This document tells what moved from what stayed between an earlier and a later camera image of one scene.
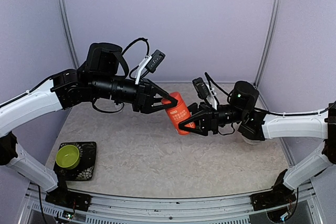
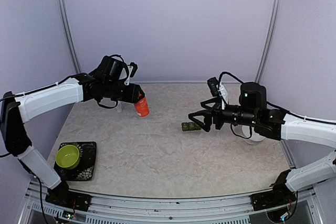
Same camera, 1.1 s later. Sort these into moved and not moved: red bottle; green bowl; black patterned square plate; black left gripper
Moved: red bottle; black left gripper
Not moved: green bowl; black patterned square plate
